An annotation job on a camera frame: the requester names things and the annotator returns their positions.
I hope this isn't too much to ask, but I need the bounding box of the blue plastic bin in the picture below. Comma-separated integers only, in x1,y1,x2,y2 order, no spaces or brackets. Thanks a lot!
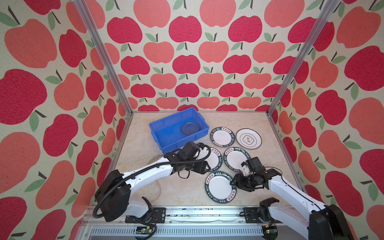
149,108,210,154

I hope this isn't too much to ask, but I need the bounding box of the white plate green rim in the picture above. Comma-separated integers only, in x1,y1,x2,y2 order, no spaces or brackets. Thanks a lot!
206,147,223,172
205,171,237,204
223,147,251,173
210,127,236,148

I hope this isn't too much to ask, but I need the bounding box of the right aluminium post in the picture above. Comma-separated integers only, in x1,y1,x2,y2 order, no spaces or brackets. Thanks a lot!
267,0,341,118

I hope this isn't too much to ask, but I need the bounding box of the aluminium front rail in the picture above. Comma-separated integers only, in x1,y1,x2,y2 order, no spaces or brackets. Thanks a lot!
71,203,317,240

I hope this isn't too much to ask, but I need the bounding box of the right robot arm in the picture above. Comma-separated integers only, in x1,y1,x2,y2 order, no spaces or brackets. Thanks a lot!
230,157,354,240

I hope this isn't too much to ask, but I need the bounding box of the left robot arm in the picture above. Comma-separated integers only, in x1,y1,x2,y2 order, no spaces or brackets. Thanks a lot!
93,142,212,223

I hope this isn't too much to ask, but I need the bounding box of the aluminium post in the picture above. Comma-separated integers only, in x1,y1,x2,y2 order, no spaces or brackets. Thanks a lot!
74,0,133,118
267,0,341,118

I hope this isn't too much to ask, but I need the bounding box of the clear glass plate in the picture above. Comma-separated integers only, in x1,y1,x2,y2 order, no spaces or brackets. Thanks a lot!
147,155,163,165
180,121,201,136
141,181,162,203

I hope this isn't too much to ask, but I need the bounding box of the white plate black rim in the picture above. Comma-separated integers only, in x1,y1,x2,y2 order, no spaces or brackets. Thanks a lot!
236,129,262,150

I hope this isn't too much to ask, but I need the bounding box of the left aluminium post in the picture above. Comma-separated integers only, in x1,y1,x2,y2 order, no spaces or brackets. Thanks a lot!
74,0,133,118

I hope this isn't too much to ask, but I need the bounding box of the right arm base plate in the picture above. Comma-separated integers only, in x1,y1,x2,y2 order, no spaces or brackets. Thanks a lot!
239,207,281,224

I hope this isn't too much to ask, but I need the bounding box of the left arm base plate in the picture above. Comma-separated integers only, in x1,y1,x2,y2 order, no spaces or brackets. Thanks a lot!
125,208,167,224

